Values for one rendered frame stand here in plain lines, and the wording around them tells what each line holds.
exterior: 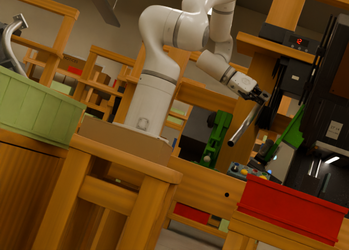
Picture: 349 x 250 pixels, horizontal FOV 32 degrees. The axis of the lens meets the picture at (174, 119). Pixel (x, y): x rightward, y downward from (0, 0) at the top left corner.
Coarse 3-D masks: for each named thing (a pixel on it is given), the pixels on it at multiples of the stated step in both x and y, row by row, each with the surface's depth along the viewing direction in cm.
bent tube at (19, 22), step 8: (16, 16) 221; (16, 24) 218; (24, 24) 222; (8, 32) 214; (8, 40) 213; (8, 48) 212; (8, 56) 212; (16, 64) 214; (16, 72) 216; (24, 72) 218
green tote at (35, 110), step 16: (0, 80) 176; (16, 80) 181; (32, 80) 187; (0, 96) 178; (16, 96) 183; (32, 96) 189; (48, 96) 196; (64, 96) 202; (0, 112) 179; (16, 112) 185; (32, 112) 191; (48, 112) 198; (64, 112) 205; (80, 112) 212; (16, 128) 187; (32, 128) 193; (48, 128) 200; (64, 128) 207; (64, 144) 209
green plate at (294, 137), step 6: (300, 108) 239; (300, 114) 240; (294, 120) 238; (300, 120) 239; (288, 126) 238; (294, 126) 239; (288, 132) 239; (294, 132) 239; (300, 132) 239; (282, 138) 238; (288, 138) 239; (294, 138) 239; (300, 138) 238; (288, 144) 244; (294, 144) 238
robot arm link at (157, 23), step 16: (144, 16) 194; (160, 16) 192; (176, 16) 191; (144, 32) 192; (160, 32) 192; (160, 48) 194; (144, 64) 193; (160, 64) 189; (176, 64) 192; (176, 80) 192
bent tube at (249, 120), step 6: (264, 90) 256; (264, 96) 256; (270, 96) 254; (264, 102) 255; (258, 108) 257; (252, 114) 259; (246, 120) 259; (252, 120) 259; (240, 126) 255; (246, 126) 256; (240, 132) 252; (234, 138) 247; (228, 144) 246; (234, 144) 245
